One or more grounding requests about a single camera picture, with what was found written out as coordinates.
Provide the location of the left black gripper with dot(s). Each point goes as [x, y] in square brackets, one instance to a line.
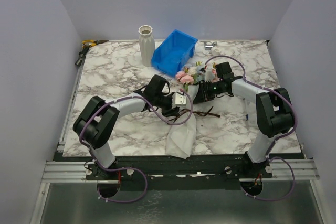
[169, 112]

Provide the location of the blue plastic bin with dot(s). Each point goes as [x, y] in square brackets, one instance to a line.
[173, 53]

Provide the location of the brown ribbon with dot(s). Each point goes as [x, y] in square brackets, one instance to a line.
[199, 113]

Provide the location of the clear plastic organizer box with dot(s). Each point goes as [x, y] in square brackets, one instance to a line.
[251, 113]

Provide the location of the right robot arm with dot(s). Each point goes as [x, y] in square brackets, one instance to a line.
[274, 113]

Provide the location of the white ribbed ceramic vase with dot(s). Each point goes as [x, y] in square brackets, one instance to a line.
[147, 44]

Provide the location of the flower bouquet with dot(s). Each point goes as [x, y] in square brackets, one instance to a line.
[182, 135]

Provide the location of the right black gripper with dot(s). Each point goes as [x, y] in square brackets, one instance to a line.
[202, 93]

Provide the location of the aluminium frame rail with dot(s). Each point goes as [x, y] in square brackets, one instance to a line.
[65, 172]

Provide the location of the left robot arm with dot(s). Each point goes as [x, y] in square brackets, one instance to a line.
[97, 120]

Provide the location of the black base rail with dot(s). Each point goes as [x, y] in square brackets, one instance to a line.
[198, 172]

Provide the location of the yellow handled pliers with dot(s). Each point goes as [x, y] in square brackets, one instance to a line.
[92, 43]

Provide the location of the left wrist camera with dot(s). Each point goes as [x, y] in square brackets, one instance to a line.
[178, 100]

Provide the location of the metal bracket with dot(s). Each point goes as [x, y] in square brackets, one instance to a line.
[210, 45]

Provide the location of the small white cylinder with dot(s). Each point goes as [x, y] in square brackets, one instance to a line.
[215, 51]

